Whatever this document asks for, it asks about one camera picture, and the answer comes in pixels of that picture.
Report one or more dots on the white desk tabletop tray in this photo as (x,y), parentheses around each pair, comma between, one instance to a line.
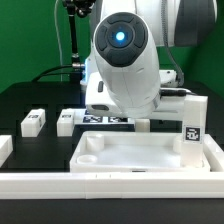
(107,151)

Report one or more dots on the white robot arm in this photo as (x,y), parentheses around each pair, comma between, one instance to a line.
(125,80)

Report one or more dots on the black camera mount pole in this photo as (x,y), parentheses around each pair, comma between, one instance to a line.
(80,8)

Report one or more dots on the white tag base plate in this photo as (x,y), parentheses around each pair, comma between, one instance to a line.
(82,117)

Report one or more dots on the white L-shaped obstacle fence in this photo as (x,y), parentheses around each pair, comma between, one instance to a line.
(90,185)

